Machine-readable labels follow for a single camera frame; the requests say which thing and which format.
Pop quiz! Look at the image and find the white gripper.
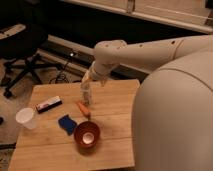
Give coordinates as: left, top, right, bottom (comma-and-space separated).
81, 69, 107, 90

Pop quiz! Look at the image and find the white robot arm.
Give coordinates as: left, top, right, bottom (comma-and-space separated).
81, 35, 213, 171

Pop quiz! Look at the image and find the clear plastic bottle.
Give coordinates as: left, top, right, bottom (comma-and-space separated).
81, 83, 91, 105

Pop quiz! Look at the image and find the orange carrot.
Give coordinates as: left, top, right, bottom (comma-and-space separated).
77, 102, 90, 117

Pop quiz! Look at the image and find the blue sponge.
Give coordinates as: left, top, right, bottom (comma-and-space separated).
58, 115, 77, 135

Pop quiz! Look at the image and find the brown bowl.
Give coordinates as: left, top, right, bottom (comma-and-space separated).
74, 121, 100, 148

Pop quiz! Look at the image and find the wooden table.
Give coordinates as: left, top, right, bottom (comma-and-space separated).
9, 80, 139, 171

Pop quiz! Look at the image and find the black office chair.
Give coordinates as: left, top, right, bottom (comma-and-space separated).
0, 23, 62, 98

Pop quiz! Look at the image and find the black cable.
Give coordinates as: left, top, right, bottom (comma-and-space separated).
49, 51, 76, 85

